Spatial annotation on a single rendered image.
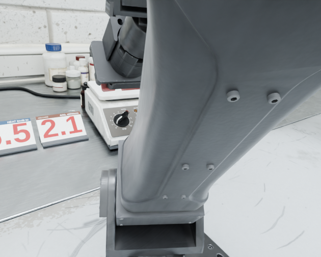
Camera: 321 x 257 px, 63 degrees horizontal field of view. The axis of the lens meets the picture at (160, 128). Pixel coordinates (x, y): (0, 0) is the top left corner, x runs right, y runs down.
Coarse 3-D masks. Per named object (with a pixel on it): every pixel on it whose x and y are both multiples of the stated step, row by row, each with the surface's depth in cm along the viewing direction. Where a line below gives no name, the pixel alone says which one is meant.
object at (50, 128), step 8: (40, 120) 53; (48, 120) 54; (56, 120) 54; (64, 120) 55; (72, 120) 56; (80, 120) 57; (40, 128) 52; (48, 128) 53; (56, 128) 54; (64, 128) 54; (72, 128) 55; (80, 128) 56; (48, 136) 52; (56, 136) 53
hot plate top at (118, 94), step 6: (90, 84) 61; (96, 84) 61; (96, 90) 57; (120, 90) 59; (126, 90) 59; (132, 90) 59; (138, 90) 60; (102, 96) 54; (108, 96) 54; (114, 96) 55; (120, 96) 56; (126, 96) 56; (132, 96) 57; (138, 96) 58
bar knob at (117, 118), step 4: (124, 112) 53; (116, 116) 53; (120, 116) 52; (124, 116) 52; (116, 120) 52; (120, 120) 51; (124, 120) 53; (128, 120) 54; (116, 124) 52; (120, 124) 52; (124, 124) 53
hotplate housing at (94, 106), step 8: (88, 88) 64; (88, 96) 61; (96, 96) 59; (88, 104) 62; (96, 104) 56; (104, 104) 55; (112, 104) 56; (120, 104) 56; (128, 104) 57; (136, 104) 57; (88, 112) 63; (96, 112) 56; (96, 120) 57; (104, 120) 53; (104, 128) 52; (104, 136) 52; (112, 144) 51
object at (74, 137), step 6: (36, 120) 53; (54, 138) 53; (60, 138) 53; (66, 138) 54; (72, 138) 54; (78, 138) 54; (84, 138) 54; (42, 144) 51; (48, 144) 51; (54, 144) 51
